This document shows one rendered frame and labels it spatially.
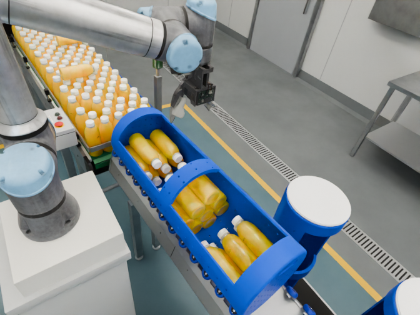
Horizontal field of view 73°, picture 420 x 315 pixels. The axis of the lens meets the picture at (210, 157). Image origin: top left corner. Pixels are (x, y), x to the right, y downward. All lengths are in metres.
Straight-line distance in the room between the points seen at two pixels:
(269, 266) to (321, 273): 1.59
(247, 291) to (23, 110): 0.73
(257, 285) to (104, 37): 0.69
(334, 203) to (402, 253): 1.61
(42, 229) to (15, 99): 0.32
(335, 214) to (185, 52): 0.96
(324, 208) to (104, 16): 1.07
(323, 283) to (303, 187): 1.16
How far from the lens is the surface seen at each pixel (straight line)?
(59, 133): 1.44
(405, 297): 1.24
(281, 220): 1.35
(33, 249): 0.89
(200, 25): 0.75
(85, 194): 0.94
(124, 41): 0.58
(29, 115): 0.81
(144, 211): 1.33
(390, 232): 2.98
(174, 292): 2.09
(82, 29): 0.56
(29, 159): 0.76
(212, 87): 0.84
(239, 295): 0.88
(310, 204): 1.29
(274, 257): 0.85
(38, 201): 0.78
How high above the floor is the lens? 1.94
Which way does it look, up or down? 42 degrees down
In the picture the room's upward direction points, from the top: 9 degrees clockwise
